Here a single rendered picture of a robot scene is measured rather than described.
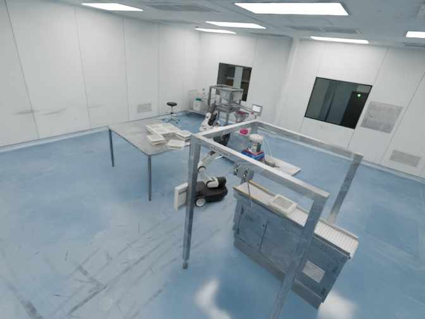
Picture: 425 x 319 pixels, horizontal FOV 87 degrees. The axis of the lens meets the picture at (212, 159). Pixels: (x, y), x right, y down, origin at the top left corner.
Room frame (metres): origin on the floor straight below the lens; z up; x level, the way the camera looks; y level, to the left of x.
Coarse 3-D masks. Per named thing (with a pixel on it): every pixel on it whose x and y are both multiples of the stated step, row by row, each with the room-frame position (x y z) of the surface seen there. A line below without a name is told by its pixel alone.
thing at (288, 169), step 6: (264, 156) 2.39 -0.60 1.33; (270, 156) 2.41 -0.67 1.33; (264, 162) 2.24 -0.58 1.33; (276, 162) 2.28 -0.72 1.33; (282, 162) 2.30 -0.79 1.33; (276, 168) 2.12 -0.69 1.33; (282, 168) 2.14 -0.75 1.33; (288, 168) 2.15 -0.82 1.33; (294, 168) 2.17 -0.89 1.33; (288, 174) 2.02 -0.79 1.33; (294, 174) 2.06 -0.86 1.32
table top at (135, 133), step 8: (144, 120) 4.51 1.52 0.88; (152, 120) 4.58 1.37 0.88; (160, 120) 4.64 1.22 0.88; (112, 128) 3.82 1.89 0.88; (120, 128) 3.87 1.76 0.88; (128, 128) 3.92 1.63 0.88; (136, 128) 3.97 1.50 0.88; (144, 128) 4.02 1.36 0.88; (120, 136) 3.57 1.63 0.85; (128, 136) 3.56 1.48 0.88; (136, 136) 3.60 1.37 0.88; (144, 136) 3.64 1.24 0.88; (168, 136) 3.78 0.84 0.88; (136, 144) 3.26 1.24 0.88; (144, 144) 3.30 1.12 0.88; (160, 144) 3.37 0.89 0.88; (144, 152) 3.03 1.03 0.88; (152, 152) 3.06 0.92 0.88; (160, 152) 3.11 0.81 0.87
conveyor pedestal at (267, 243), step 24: (240, 216) 2.25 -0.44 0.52; (264, 216) 2.04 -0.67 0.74; (240, 240) 2.19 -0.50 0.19; (264, 240) 2.00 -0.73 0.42; (288, 240) 1.84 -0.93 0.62; (264, 264) 1.96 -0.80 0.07; (288, 264) 1.78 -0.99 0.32; (312, 264) 1.65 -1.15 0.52; (336, 264) 1.53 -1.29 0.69; (312, 288) 1.59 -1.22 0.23
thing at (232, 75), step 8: (224, 64) 8.53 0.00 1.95; (224, 72) 8.50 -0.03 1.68; (232, 72) 8.32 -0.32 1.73; (240, 72) 8.14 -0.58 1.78; (248, 72) 7.98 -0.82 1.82; (224, 80) 8.48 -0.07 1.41; (232, 80) 8.29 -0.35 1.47; (240, 80) 8.11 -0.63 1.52; (248, 80) 7.95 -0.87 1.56; (240, 88) 8.09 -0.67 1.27; (248, 88) 7.92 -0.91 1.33
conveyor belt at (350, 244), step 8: (248, 192) 2.26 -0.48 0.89; (256, 192) 2.29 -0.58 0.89; (264, 192) 2.31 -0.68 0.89; (264, 200) 2.15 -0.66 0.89; (288, 216) 1.90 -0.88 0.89; (296, 216) 1.92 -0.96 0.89; (304, 216) 1.94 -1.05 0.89; (304, 224) 1.81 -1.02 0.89; (320, 224) 1.84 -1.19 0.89; (320, 232) 1.72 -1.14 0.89; (328, 232) 1.73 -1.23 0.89; (336, 232) 1.75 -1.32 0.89; (336, 240) 1.64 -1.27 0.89; (344, 240) 1.65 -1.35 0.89; (352, 240) 1.67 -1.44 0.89; (344, 248) 1.55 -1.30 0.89; (352, 248) 1.56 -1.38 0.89; (352, 256) 1.48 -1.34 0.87
